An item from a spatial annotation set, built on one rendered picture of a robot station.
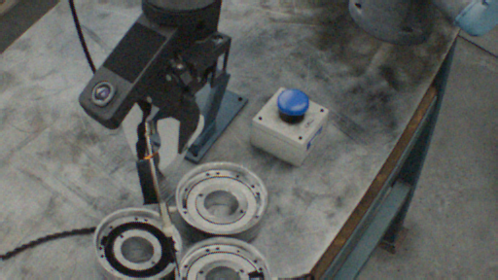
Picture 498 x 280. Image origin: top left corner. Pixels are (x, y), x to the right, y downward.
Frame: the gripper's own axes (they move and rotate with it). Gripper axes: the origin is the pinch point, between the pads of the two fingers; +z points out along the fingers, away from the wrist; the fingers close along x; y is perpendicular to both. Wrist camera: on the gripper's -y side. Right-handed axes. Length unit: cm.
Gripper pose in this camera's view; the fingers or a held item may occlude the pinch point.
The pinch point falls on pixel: (149, 162)
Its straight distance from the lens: 83.4
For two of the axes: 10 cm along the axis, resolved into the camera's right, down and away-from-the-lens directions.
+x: -8.4, -4.4, 3.2
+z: -1.4, 7.4, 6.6
